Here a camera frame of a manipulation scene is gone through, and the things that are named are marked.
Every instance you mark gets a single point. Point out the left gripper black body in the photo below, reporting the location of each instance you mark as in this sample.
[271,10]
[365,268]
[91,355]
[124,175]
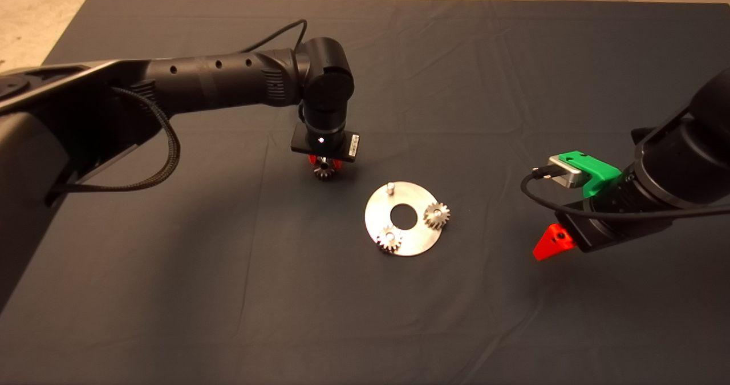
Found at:
[352,145]

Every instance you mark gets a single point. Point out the dark grey table cloth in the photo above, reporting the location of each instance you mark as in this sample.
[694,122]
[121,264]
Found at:
[410,316]

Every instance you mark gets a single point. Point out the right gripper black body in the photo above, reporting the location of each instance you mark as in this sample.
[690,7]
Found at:
[613,232]

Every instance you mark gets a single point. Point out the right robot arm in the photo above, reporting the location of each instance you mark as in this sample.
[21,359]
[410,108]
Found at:
[684,157]

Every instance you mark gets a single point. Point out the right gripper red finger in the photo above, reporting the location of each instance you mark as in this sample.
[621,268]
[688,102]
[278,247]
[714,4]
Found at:
[550,244]

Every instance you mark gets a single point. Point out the long black braided sleeve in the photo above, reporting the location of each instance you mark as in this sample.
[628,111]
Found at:
[173,151]

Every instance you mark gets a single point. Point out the round metal carrier plate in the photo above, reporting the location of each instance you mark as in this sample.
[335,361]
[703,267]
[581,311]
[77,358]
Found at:
[410,243]

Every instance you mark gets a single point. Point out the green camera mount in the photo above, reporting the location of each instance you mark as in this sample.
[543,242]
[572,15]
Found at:
[596,168]

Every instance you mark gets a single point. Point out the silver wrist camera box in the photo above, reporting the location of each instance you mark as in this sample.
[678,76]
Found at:
[566,173]

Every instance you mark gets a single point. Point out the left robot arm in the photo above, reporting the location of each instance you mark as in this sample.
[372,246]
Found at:
[199,80]

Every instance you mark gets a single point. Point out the small steel planetary gear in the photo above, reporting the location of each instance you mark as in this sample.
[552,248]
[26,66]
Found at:
[323,172]
[442,220]
[389,240]

